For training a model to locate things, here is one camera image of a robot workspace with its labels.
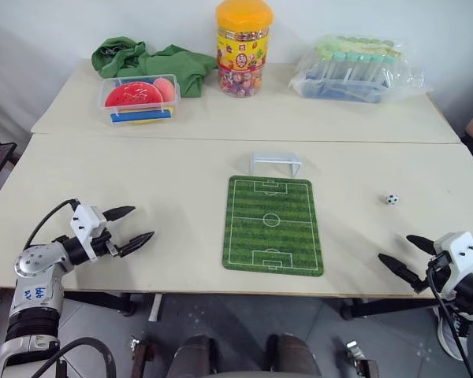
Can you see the tiny soccer ball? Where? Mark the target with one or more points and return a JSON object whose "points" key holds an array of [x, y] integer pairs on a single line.
{"points": [[390, 199]]}

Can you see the clear plastic storage box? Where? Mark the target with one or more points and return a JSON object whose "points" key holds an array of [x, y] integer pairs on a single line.
{"points": [[140, 114]]}

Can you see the green soccer field mat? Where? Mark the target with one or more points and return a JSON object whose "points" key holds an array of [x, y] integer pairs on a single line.
{"points": [[273, 224]]}

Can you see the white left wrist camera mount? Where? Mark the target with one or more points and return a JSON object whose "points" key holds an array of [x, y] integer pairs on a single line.
{"points": [[87, 224]]}

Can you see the pink round toy piece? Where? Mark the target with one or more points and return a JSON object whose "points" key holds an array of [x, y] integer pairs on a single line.
{"points": [[165, 87]]}

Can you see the black table leg frame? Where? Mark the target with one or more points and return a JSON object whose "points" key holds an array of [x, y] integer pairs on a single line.
{"points": [[386, 308], [106, 301]]}

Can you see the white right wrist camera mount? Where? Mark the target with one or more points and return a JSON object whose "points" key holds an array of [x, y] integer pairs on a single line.
{"points": [[459, 252]]}

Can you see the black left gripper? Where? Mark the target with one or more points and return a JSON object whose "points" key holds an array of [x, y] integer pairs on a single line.
{"points": [[101, 245]]}

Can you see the dark rounded shape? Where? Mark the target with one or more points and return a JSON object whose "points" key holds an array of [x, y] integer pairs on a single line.
{"points": [[293, 358], [195, 358]]}

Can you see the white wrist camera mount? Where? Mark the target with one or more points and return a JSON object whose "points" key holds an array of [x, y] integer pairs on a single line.
{"points": [[87, 224], [459, 252]]}

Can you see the candy jar with orange lid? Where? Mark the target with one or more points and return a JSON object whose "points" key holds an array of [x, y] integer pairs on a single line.
{"points": [[242, 55]]}

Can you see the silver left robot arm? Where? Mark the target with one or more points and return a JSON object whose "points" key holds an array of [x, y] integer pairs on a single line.
{"points": [[33, 283]]}

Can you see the white black sneaker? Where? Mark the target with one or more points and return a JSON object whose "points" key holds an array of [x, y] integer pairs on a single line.
{"points": [[449, 334]]}

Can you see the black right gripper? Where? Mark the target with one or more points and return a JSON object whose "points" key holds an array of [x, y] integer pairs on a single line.
{"points": [[438, 264]]}

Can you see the yellow flat toy piece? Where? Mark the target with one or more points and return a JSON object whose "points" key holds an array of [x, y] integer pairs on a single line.
{"points": [[169, 108]]}

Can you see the crumpled green cloth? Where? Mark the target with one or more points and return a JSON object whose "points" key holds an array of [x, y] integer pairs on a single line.
{"points": [[169, 65]]}

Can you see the small grey toy goal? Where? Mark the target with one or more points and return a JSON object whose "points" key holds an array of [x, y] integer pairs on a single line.
{"points": [[274, 159]]}

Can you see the red watermelon slice toy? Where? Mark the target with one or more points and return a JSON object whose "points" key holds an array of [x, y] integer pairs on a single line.
{"points": [[133, 94]]}

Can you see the clear bag of test tubes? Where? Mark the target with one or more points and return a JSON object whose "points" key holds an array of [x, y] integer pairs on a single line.
{"points": [[351, 73]]}

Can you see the blue flat toy bar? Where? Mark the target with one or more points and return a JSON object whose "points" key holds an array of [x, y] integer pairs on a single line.
{"points": [[140, 116]]}

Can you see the white table leg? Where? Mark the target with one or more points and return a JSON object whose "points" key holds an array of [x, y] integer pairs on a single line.
{"points": [[156, 307]]}

